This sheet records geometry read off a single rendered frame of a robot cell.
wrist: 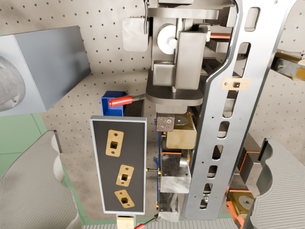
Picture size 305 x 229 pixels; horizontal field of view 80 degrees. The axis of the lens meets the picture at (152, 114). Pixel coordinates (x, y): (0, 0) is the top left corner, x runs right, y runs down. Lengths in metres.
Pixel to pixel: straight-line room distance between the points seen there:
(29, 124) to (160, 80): 1.92
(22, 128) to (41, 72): 1.72
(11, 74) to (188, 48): 0.41
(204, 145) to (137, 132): 0.32
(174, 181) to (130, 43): 0.45
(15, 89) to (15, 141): 1.90
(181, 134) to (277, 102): 0.65
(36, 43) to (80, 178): 0.95
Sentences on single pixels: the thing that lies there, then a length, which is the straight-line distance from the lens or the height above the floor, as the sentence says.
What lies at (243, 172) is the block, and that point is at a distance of 0.88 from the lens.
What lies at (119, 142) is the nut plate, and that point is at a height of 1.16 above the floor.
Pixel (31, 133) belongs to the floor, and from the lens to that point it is 2.28.
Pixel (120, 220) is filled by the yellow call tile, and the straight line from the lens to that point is 0.76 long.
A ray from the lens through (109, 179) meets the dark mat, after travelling 0.60.
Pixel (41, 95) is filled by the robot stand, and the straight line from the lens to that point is 0.58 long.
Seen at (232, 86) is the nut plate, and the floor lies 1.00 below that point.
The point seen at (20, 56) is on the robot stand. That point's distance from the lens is 0.56.
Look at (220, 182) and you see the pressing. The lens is 0.87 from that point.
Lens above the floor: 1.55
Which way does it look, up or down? 61 degrees down
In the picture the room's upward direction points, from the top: 178 degrees counter-clockwise
